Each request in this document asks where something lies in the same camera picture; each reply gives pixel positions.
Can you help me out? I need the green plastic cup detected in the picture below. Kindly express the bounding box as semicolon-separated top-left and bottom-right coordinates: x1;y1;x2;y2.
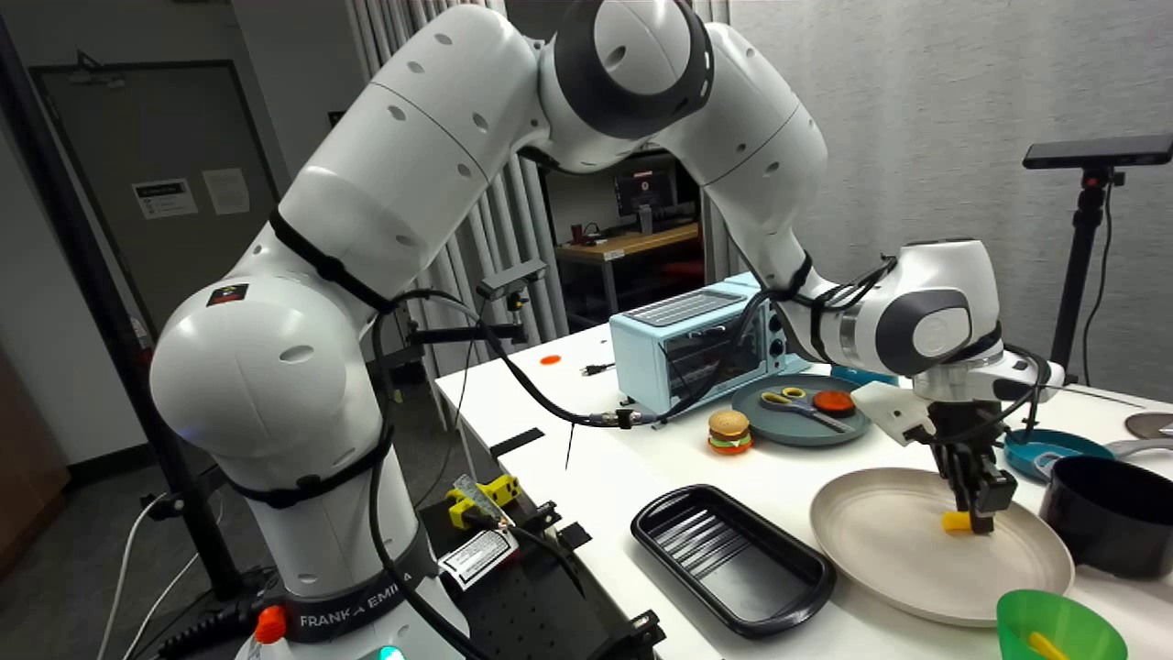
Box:
995;585;1132;660

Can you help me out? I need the grey door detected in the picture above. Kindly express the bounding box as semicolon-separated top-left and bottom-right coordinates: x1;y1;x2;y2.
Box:
28;59;287;332

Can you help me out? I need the beige round plate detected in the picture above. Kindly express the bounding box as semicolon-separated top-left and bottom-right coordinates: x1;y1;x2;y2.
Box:
808;458;1077;629

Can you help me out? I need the silver metal bracket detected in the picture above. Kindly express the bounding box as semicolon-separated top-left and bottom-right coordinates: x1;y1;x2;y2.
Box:
438;525;517;594

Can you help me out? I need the black camera tripod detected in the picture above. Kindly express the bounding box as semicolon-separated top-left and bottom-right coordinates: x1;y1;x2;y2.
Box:
1035;160;1129;387

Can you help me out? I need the toy burger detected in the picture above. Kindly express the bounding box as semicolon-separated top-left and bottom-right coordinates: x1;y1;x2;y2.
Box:
705;402;759;458

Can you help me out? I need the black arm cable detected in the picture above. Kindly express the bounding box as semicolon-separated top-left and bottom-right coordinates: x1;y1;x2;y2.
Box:
362;243;1067;449

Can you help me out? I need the light blue toy oven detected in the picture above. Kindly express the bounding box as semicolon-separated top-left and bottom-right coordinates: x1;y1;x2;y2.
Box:
604;268;817;422

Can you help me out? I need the black rectangular tray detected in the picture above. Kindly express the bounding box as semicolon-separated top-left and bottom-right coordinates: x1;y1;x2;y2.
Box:
628;480;841;642

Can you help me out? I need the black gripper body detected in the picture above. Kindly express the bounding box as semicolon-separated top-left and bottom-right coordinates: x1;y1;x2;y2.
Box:
929;399;1019;473

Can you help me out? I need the black clamp bar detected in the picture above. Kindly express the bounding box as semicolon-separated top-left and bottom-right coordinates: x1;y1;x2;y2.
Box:
408;320;537;352

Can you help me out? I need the blue small bowl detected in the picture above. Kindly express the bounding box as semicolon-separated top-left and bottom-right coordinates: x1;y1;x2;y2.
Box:
1002;424;1118;485

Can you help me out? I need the black toy pot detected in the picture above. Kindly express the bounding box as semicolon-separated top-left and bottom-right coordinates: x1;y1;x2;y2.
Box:
1039;449;1173;581

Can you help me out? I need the white paper sign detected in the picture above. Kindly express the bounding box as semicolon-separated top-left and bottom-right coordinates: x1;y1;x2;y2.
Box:
130;176;198;224
198;163;252;216

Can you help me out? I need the teal toy kettle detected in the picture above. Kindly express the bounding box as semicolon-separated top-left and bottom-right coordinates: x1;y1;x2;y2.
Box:
834;363;897;394

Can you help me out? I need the dark grey round plate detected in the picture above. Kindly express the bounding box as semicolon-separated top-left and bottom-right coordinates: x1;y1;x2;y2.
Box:
730;369;885;449

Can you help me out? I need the black tape patch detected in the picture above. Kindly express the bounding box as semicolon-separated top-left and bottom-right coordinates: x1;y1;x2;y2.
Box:
488;422;545;458

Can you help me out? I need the grey backdrop curtain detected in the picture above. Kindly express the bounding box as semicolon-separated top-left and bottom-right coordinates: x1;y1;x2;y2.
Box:
730;0;1173;407

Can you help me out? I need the wooden background table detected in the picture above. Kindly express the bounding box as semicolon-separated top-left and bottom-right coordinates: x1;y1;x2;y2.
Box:
559;218;709;321

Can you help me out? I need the yellow clamp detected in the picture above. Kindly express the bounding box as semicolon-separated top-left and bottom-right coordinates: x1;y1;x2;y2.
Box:
443;473;529;531

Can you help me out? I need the white ribbed panel stack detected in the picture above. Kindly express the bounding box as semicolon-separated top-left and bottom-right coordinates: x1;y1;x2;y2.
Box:
413;156;573;369

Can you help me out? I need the red toy tomato slice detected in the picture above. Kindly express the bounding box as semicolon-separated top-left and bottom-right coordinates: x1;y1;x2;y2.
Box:
812;383;863;419

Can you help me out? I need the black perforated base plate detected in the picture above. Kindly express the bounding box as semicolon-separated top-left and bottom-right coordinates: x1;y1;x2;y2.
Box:
400;460;670;660

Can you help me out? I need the white bottle orange cap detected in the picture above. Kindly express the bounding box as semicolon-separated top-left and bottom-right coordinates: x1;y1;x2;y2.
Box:
234;602;296;660

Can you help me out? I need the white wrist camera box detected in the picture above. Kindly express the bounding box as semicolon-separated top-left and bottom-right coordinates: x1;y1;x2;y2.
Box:
885;382;952;448

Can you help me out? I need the small grey toy utensil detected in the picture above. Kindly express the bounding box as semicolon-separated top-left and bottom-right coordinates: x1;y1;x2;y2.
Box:
759;382;856;437

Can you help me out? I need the white floor cable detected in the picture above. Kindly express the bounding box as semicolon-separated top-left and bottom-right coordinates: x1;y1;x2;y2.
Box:
94;488;204;660

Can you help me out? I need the black camera bar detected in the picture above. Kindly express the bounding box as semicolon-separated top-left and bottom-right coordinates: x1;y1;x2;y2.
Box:
1024;128;1173;173

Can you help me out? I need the black stand post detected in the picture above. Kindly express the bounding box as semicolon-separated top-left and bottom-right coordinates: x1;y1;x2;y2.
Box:
0;23;248;602

